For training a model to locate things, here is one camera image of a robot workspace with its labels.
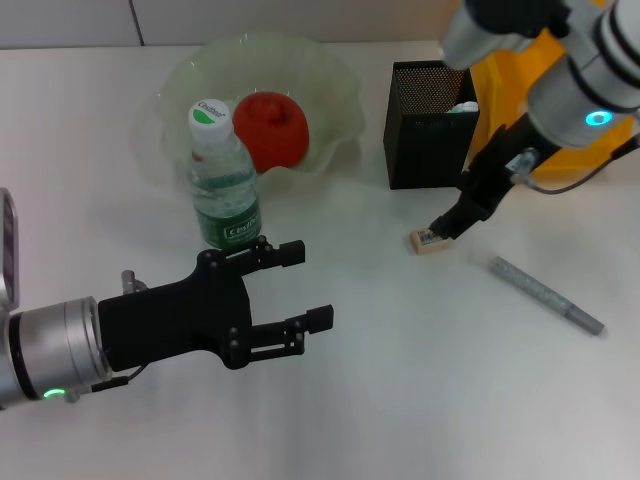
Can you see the yellow plastic bin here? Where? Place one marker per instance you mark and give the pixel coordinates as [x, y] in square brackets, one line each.
[495, 90]

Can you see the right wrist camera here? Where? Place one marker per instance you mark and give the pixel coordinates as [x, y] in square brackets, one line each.
[475, 30]

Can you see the beige eraser with barcode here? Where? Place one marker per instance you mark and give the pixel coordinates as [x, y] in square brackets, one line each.
[425, 245]

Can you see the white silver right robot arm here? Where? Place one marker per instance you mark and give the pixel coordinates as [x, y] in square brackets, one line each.
[575, 90]

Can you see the red apple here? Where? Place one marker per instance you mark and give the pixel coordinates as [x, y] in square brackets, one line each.
[275, 135]

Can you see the clear green-label water bottle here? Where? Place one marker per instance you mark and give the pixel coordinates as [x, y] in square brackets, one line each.
[225, 190]

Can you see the green utility knife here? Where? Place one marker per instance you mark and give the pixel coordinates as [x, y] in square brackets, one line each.
[462, 106]

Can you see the grey glitter pen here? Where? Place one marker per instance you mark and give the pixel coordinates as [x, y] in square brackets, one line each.
[540, 292]

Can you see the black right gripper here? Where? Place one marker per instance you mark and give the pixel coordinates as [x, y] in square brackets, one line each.
[500, 170]

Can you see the black mesh pen holder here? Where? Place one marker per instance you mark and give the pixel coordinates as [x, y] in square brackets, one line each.
[425, 150]

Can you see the green glass fruit plate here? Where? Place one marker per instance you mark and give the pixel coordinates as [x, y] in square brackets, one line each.
[320, 100]

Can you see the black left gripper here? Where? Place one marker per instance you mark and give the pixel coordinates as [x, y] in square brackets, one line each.
[175, 320]

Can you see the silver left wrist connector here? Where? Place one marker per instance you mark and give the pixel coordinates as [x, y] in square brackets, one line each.
[131, 282]

